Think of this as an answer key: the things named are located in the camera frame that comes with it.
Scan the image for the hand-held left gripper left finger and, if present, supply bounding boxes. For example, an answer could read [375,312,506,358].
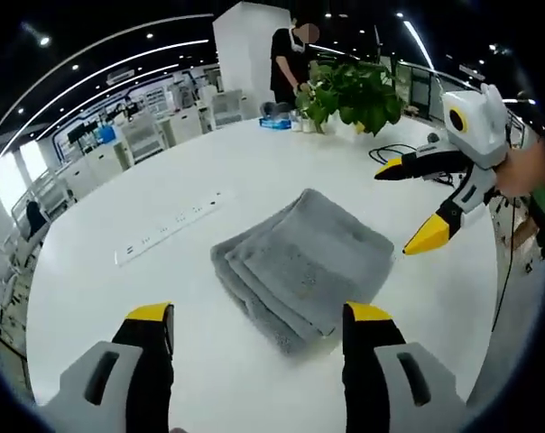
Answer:
[37,301,175,433]

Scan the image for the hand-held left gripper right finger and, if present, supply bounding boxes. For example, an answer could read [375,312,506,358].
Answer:
[342,300,467,433]

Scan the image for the grey towel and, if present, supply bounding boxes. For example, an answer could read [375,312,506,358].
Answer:
[209,188,396,357]

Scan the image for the person's right hand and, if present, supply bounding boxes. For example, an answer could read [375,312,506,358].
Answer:
[495,139,545,198]

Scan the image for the green potted plant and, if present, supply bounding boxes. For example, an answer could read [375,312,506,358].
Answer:
[294,60,407,137]

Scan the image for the white table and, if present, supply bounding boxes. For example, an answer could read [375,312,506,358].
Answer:
[24,110,502,433]

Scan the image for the blue tissue packet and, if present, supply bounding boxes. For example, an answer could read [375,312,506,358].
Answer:
[258,115,294,132]

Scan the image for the dark grey pouch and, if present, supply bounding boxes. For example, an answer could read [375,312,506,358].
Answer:
[259,101,291,118]

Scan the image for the white power strip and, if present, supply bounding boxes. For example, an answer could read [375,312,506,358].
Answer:
[113,189,237,268]

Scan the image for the white mesh office chair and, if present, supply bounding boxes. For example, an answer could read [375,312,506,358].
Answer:
[211,88,245,125]
[123,117,165,159]

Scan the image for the white square column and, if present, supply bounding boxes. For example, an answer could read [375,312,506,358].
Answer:
[212,0,296,123]

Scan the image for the ceiling air conditioner unit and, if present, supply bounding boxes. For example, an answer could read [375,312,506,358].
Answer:
[106,67,136,85]

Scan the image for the coiled black cable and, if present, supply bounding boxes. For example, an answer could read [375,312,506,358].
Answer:
[367,143,457,186]

